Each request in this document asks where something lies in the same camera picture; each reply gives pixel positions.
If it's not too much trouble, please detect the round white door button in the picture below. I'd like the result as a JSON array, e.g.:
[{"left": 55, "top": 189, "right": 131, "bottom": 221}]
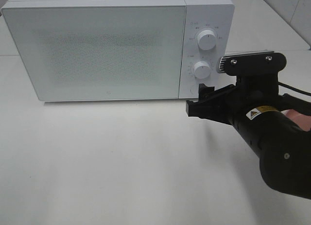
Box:
[{"left": 190, "top": 85, "right": 199, "bottom": 98}]

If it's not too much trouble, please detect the lower white microwave knob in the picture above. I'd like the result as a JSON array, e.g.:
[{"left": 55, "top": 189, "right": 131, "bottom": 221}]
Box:
[{"left": 193, "top": 61, "right": 211, "bottom": 79}]

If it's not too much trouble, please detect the white microwave knob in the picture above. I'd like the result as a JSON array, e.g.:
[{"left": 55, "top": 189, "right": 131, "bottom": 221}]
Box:
[
  {"left": 193, "top": 61, "right": 211, "bottom": 79},
  {"left": 197, "top": 29, "right": 217, "bottom": 51}
]

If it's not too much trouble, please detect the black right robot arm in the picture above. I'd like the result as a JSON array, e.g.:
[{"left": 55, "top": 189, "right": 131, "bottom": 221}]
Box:
[{"left": 186, "top": 85, "right": 311, "bottom": 199}]

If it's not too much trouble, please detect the white microwave door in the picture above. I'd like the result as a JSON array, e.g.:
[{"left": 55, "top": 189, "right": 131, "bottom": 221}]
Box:
[{"left": 3, "top": 6, "right": 185, "bottom": 102}]

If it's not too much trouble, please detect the upper white microwave knob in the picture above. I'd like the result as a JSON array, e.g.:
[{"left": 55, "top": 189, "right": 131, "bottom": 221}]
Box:
[{"left": 197, "top": 29, "right": 217, "bottom": 51}]

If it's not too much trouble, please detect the pink round plate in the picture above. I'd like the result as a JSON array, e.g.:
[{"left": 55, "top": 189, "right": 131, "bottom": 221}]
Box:
[{"left": 285, "top": 109, "right": 311, "bottom": 131}]

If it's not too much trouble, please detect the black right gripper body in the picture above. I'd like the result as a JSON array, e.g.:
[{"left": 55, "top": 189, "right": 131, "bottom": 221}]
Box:
[{"left": 199, "top": 84, "right": 245, "bottom": 125}]

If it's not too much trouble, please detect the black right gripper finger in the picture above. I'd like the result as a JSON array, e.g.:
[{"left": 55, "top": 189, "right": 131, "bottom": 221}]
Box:
[
  {"left": 186, "top": 100, "right": 201, "bottom": 118},
  {"left": 198, "top": 84, "right": 214, "bottom": 101}
]

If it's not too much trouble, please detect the white microwave oven body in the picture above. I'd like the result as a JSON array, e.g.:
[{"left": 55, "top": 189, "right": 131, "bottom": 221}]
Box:
[{"left": 1, "top": 0, "right": 235, "bottom": 101}]

